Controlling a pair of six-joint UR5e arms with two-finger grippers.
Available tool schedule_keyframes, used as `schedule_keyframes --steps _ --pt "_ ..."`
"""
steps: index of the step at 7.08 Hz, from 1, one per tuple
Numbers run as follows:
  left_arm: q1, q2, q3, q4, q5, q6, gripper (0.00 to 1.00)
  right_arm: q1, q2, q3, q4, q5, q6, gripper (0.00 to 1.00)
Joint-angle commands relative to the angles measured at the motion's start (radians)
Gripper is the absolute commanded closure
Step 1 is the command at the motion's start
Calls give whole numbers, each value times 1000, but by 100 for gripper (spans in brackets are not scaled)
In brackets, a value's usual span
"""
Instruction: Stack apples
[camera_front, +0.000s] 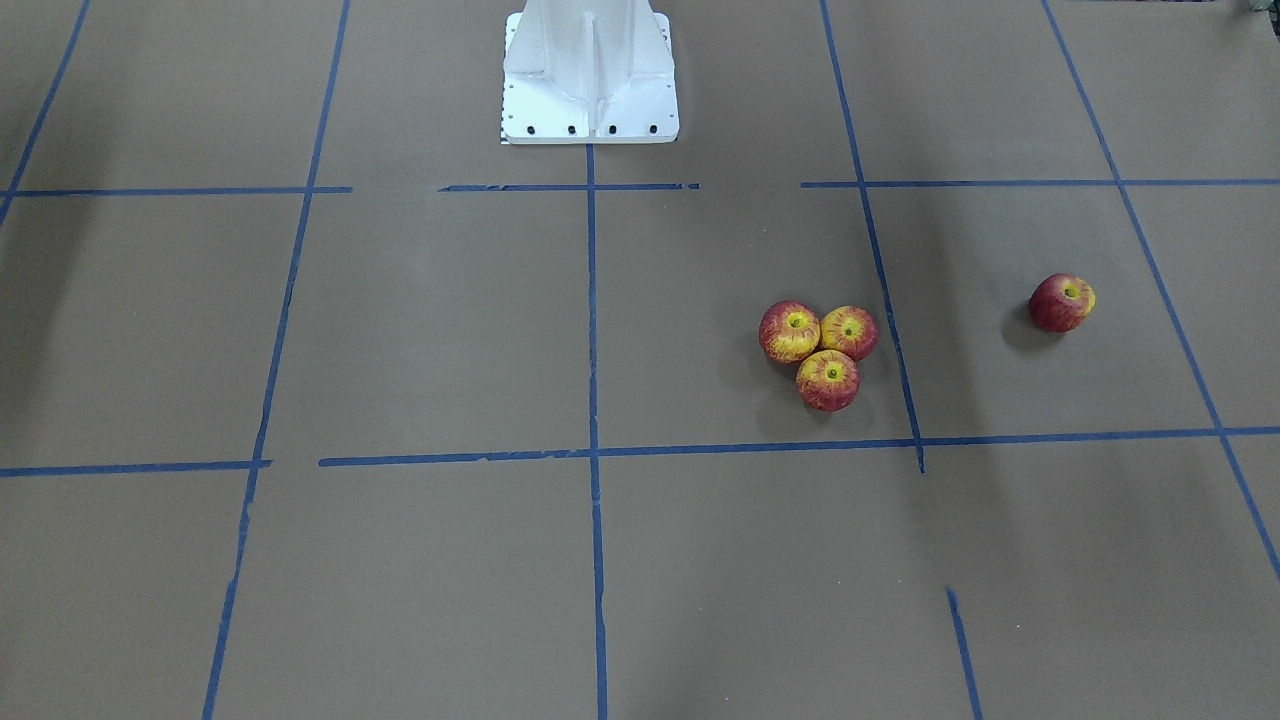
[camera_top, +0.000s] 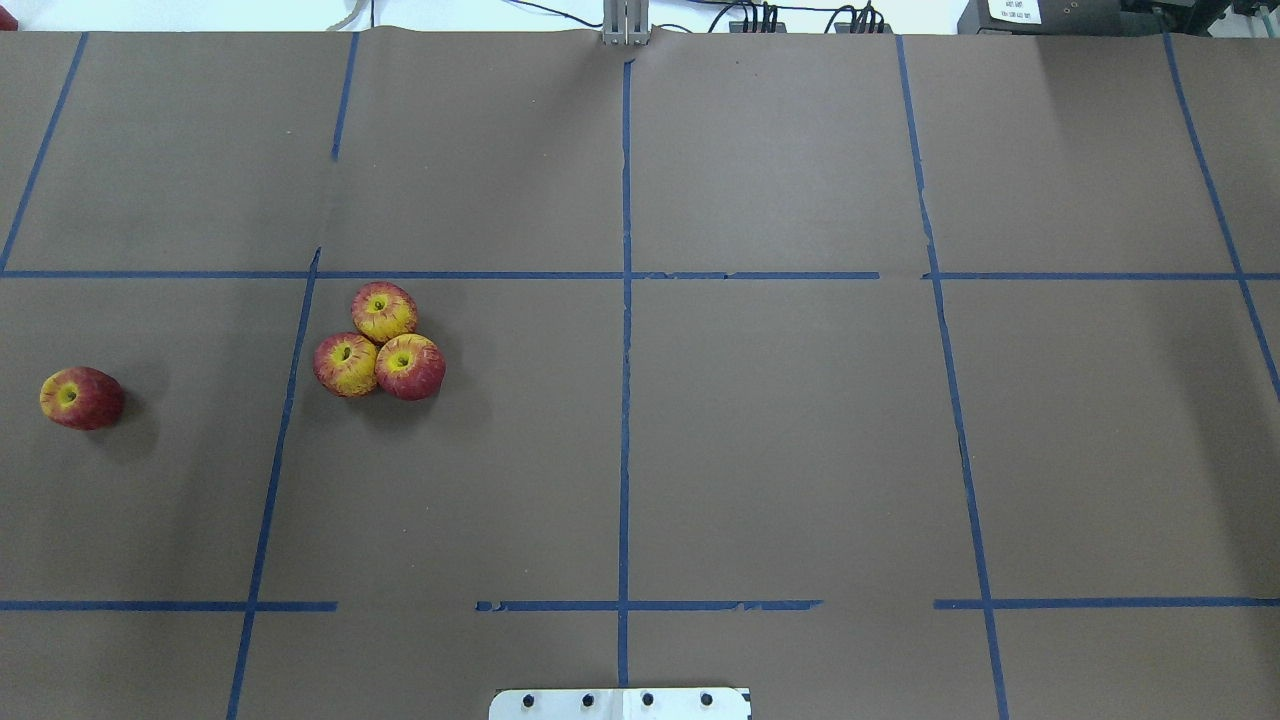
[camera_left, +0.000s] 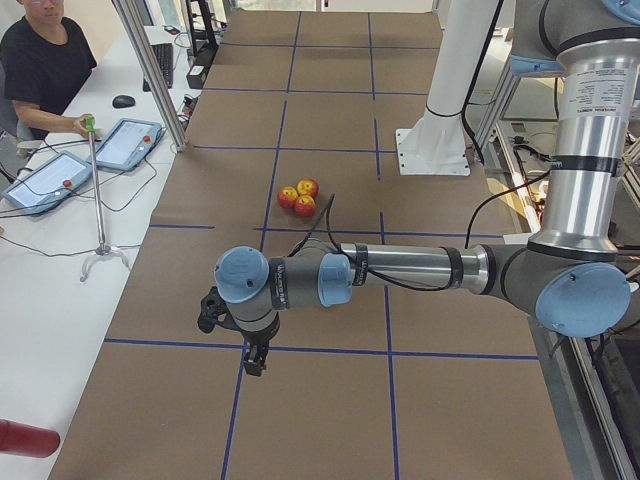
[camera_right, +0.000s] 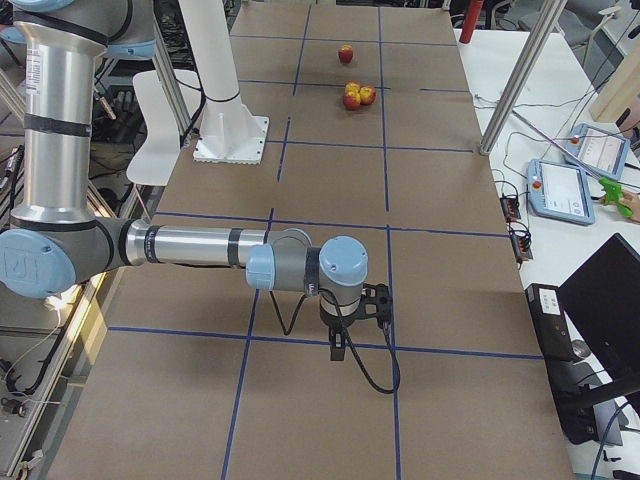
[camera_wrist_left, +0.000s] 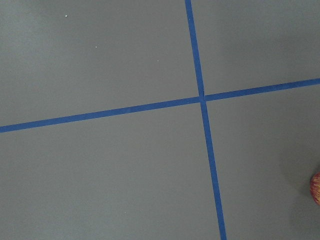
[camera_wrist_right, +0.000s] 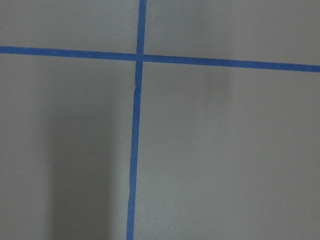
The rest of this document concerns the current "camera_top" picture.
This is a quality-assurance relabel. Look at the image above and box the lone red yellow apple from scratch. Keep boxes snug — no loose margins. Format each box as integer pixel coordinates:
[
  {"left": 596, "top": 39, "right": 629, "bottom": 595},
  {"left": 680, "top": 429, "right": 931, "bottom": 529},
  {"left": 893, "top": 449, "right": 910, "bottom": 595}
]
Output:
[{"left": 38, "top": 366, "right": 125, "bottom": 430}]

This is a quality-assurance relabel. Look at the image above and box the red yellow apple right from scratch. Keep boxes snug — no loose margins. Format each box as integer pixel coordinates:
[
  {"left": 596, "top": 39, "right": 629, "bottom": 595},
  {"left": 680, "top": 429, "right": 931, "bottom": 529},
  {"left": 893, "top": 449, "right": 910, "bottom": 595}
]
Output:
[{"left": 375, "top": 333, "right": 447, "bottom": 401}]

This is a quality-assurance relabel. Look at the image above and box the red yellow apple far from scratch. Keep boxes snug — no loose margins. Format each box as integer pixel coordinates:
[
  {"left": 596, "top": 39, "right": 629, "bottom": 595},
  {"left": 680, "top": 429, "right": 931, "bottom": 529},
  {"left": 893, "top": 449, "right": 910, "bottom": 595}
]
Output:
[{"left": 349, "top": 281, "right": 419, "bottom": 345}]

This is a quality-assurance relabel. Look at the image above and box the red yellow apple left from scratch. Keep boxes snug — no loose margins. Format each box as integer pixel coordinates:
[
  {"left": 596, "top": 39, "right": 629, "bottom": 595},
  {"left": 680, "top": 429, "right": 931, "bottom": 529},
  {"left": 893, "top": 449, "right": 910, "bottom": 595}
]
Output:
[{"left": 312, "top": 332, "right": 380, "bottom": 398}]

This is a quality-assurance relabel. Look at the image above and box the black computer box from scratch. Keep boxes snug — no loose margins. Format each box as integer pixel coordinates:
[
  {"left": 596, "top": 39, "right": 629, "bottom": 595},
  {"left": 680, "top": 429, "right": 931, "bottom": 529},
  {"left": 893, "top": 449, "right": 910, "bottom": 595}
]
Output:
[{"left": 956, "top": 1, "right": 1149, "bottom": 37}]

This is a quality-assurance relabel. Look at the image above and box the aluminium frame post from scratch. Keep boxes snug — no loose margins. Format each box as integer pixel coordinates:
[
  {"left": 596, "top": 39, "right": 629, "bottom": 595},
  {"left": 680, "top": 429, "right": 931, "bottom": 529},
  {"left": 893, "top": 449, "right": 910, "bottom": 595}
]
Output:
[{"left": 600, "top": 0, "right": 652, "bottom": 47}]

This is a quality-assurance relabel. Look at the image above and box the white camera post base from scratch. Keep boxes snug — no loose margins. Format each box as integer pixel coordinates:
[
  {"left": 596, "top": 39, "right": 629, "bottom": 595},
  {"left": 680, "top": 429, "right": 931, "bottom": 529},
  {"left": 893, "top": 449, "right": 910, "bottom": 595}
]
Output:
[{"left": 488, "top": 687, "right": 753, "bottom": 719}]

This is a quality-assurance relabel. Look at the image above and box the usb hub with cables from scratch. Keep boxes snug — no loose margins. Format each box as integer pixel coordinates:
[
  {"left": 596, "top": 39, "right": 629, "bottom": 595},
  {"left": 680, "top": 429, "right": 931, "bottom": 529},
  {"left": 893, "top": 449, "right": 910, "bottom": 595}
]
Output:
[{"left": 728, "top": 3, "right": 786, "bottom": 35}]

